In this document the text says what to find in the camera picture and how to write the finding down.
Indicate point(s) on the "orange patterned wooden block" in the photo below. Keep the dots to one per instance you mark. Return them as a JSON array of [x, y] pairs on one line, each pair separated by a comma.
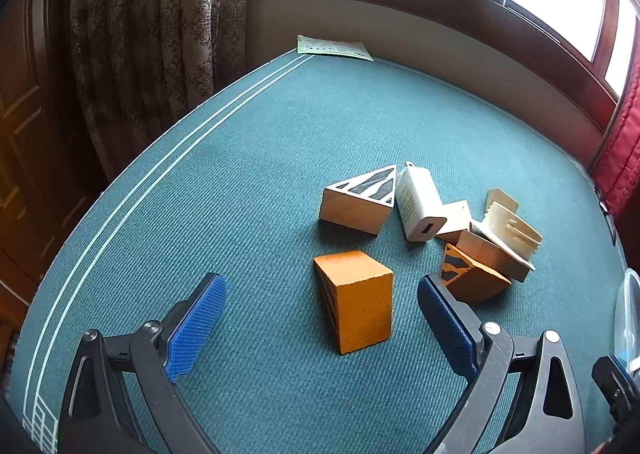
[[475, 281]]

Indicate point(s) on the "pale striped wooden block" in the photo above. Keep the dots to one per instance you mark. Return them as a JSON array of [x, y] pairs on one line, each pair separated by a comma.
[[502, 199]]

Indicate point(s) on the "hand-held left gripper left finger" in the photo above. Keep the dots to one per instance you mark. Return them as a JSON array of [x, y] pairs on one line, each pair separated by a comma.
[[192, 329]]

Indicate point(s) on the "natural wooden block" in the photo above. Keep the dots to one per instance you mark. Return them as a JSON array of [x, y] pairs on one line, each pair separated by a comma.
[[456, 221], [490, 251]]

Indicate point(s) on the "orange striped wooden block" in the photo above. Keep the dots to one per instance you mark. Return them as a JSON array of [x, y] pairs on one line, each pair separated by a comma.
[[362, 306]]

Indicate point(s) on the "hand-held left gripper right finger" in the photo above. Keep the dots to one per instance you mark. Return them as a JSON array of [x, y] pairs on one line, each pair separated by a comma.
[[445, 324]]

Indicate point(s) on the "white charger adapter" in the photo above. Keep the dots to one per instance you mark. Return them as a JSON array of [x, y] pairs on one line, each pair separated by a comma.
[[417, 204]]

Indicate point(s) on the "clear plastic bowl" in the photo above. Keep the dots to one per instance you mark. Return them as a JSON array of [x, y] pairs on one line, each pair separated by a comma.
[[629, 314]]

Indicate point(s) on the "cream plastic jar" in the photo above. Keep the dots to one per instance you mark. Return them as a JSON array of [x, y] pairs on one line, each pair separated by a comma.
[[515, 234]]

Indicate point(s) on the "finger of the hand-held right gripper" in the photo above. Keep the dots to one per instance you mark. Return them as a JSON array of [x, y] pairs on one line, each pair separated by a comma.
[[620, 384]]

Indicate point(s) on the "red curtain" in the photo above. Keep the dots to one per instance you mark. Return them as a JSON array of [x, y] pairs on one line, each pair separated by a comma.
[[620, 154]]

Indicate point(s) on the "white paper sheet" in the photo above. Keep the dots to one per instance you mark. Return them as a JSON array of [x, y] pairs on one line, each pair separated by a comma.
[[332, 48]]

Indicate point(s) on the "striped triangular wooden block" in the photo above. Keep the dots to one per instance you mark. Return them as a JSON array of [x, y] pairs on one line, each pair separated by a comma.
[[350, 209]]

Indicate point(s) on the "beige patterned curtain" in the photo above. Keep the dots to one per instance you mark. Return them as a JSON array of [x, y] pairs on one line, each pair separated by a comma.
[[150, 34]]

